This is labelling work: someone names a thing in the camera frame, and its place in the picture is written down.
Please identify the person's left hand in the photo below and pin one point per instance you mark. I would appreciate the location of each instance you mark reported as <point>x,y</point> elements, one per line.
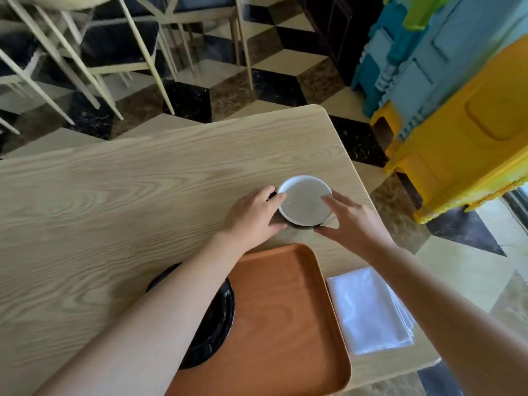
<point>247,220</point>

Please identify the person's right hand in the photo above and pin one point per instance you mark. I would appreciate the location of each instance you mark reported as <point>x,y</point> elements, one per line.
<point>359,226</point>

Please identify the person's right middle finger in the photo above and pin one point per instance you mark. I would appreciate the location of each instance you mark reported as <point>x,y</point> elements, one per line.
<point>346,199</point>

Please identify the person's right thumb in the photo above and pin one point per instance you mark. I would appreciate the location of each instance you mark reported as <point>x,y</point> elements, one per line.
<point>328,231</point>

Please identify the person's left thumb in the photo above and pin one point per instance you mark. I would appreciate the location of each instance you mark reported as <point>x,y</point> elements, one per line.
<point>275,230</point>

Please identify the person's left middle finger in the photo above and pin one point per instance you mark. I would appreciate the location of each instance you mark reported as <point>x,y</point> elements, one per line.
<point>265,192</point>

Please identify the white bowl with black outside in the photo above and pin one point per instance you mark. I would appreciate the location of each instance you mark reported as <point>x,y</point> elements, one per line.
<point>304,200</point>

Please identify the person's right forearm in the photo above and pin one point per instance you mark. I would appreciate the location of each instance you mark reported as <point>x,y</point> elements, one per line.
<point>449,321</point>

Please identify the person's left forearm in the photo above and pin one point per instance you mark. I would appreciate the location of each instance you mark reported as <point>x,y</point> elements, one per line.
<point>156,321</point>

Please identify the white folded cloth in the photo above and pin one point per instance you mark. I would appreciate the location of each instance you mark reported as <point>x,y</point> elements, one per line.
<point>367,311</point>

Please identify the orange wooden tray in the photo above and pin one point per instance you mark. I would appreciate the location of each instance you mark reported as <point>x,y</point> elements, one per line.
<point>280,325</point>

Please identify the black round plate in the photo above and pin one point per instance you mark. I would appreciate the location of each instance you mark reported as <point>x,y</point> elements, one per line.
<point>216,325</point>

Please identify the yellow plastic stool stack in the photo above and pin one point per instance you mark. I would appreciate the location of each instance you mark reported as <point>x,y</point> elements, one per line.
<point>474,148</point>

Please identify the dark wooden cabinet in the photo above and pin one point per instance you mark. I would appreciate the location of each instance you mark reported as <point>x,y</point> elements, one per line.
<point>334,32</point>

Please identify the blue plastic stool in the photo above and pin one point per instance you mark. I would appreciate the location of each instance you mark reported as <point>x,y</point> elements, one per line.
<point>437,57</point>

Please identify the cream chair with black cushion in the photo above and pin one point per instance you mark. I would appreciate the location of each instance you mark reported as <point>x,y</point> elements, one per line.
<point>202,12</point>
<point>29,61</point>
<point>119,43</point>

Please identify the green plastic stool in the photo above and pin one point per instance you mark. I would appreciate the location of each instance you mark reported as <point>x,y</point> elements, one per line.
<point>420,10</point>

